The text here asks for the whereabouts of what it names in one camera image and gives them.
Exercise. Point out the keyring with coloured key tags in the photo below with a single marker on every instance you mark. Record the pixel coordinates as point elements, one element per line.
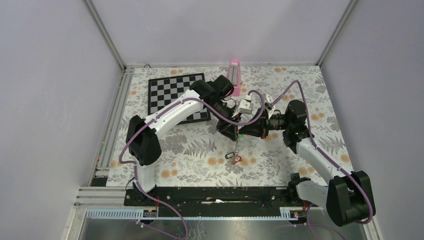
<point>234,156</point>

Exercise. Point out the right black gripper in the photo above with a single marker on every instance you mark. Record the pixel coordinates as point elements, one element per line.
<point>259,128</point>

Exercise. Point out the black white chessboard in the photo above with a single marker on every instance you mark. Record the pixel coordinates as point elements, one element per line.
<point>163,91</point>

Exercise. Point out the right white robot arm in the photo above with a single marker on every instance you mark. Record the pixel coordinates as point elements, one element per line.
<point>346,196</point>

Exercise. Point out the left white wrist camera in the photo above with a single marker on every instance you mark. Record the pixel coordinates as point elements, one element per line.
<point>245,106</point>

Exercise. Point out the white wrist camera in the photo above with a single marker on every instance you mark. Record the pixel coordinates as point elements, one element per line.
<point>245,106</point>
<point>269,106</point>

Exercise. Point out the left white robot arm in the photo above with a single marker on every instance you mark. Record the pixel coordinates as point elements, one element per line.
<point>144,134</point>

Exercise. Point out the pink metronome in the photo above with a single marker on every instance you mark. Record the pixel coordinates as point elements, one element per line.
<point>234,75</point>

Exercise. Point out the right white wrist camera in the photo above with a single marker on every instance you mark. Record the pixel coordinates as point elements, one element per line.
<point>269,106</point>

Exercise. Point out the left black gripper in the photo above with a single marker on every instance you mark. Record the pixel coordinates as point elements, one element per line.
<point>228,128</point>

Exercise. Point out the grey slotted cable duct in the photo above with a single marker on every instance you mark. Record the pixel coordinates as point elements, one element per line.
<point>152,214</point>

